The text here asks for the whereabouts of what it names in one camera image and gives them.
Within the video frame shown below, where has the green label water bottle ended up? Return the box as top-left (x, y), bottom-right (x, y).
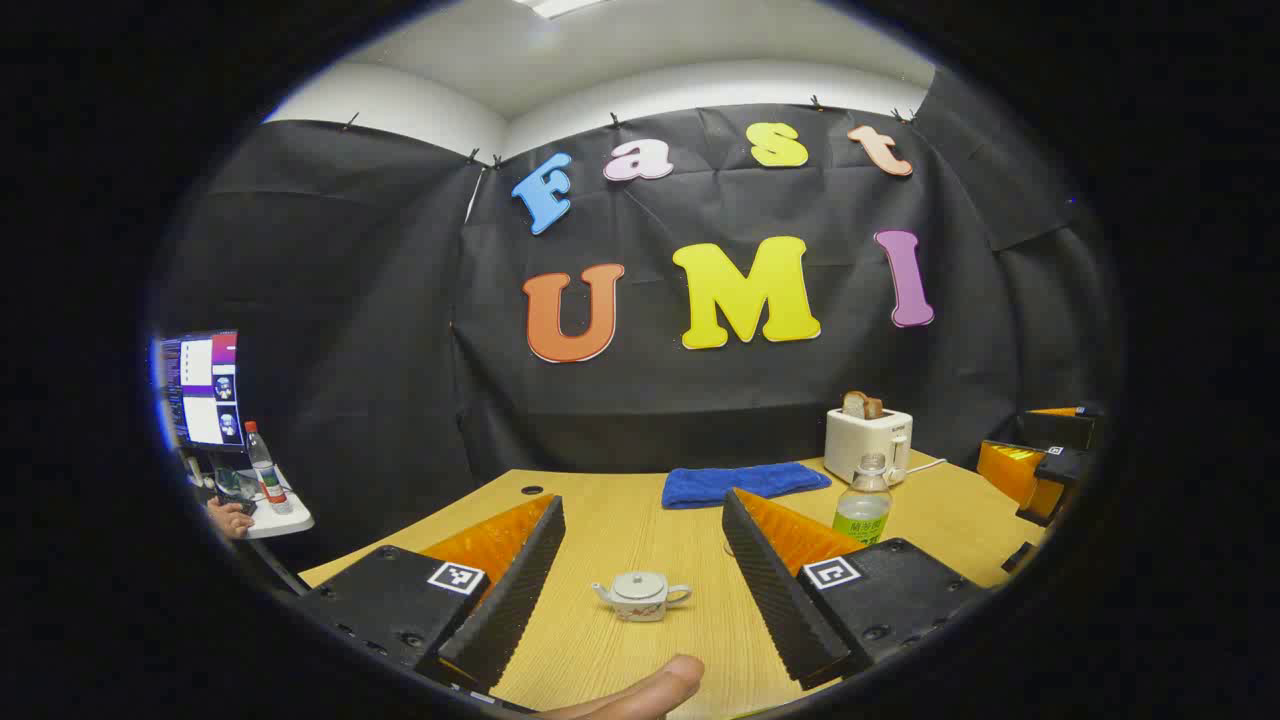
top-left (832, 452), bottom-right (894, 547)

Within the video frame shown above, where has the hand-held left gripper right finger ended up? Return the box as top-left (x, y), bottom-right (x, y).
top-left (721, 488), bottom-right (989, 691)

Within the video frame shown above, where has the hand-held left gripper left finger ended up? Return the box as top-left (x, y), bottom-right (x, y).
top-left (296, 494), bottom-right (567, 696)

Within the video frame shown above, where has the red cap plastic bottle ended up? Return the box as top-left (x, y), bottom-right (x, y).
top-left (245, 420), bottom-right (294, 516)

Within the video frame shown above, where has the blue towel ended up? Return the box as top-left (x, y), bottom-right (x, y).
top-left (661, 461), bottom-right (832, 510)

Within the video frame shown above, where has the white side table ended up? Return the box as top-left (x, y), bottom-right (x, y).
top-left (205, 465), bottom-right (315, 541)

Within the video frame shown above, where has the computer monitor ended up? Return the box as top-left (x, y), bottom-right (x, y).
top-left (158, 330), bottom-right (242, 453)

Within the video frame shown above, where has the white toaster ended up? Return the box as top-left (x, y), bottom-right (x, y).
top-left (825, 407), bottom-right (913, 486)

